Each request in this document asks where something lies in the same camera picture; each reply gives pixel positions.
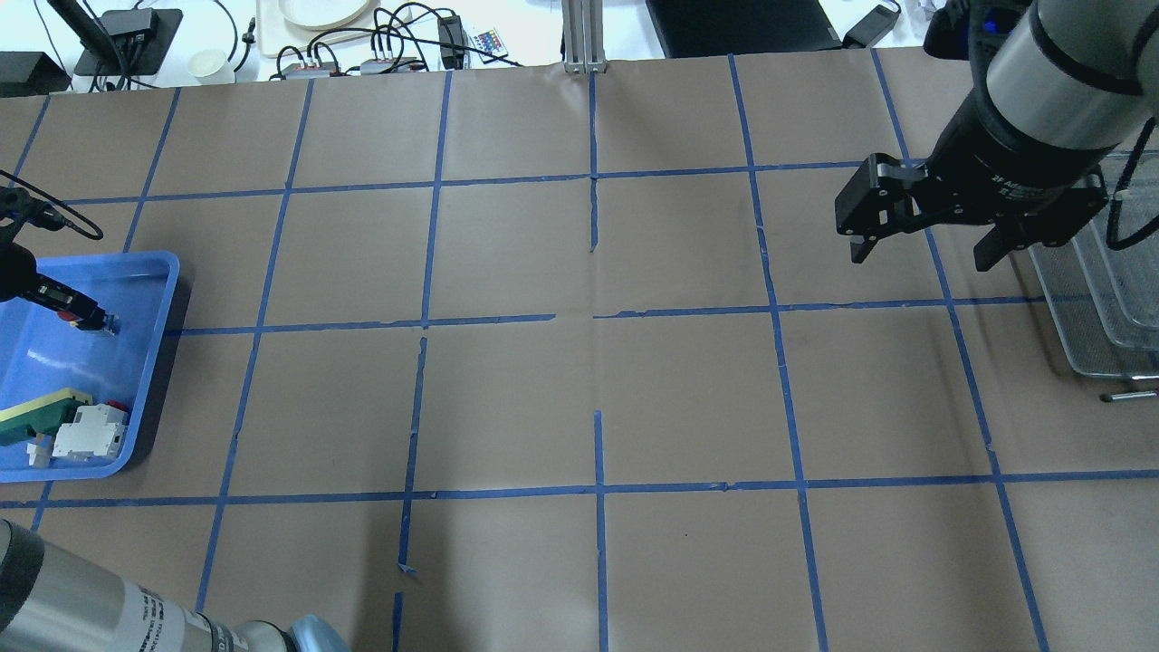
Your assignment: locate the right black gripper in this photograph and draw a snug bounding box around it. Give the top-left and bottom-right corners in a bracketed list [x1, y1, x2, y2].
[834, 91, 1109, 273]

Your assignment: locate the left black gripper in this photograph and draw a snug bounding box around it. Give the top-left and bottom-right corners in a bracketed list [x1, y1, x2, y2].
[1, 244, 104, 315]

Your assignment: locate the red emergency push button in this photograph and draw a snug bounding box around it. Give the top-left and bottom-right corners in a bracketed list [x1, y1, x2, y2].
[54, 309, 121, 337]

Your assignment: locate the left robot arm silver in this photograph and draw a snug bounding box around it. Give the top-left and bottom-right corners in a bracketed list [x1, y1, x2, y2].
[3, 251, 347, 651]

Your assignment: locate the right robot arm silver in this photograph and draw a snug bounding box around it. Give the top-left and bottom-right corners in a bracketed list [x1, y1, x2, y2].
[834, 1, 1156, 272]

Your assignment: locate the blue plastic tray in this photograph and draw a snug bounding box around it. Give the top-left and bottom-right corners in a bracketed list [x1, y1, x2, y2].
[1, 251, 181, 484]

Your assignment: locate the green yellow terminal block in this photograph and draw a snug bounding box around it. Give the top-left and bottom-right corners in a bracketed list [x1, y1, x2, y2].
[1, 388, 92, 446]

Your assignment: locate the white circuit breaker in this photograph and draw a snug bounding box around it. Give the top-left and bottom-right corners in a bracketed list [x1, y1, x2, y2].
[53, 404, 129, 462]

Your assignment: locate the black power adapter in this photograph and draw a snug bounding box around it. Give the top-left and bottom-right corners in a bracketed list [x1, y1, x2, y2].
[841, 3, 903, 49]

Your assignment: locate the white paper cup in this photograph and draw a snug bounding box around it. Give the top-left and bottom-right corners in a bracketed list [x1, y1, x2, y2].
[185, 49, 235, 86]

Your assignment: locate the black laptop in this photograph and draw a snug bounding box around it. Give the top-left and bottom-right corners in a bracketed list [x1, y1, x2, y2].
[646, 1, 843, 59]

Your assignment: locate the beige square tray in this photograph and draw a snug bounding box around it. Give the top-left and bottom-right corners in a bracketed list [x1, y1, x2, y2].
[256, 1, 411, 58]

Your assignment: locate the beige round plate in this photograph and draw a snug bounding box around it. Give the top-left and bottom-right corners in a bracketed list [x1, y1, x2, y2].
[276, 0, 373, 32]

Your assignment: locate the colourful remote control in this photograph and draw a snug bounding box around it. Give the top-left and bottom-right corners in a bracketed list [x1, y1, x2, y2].
[471, 29, 508, 58]

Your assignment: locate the black camera stand base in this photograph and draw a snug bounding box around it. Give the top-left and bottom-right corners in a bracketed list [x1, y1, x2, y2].
[48, 1, 185, 78]

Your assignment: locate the aluminium frame post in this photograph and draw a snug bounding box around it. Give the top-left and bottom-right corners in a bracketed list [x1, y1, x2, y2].
[561, 0, 606, 74]

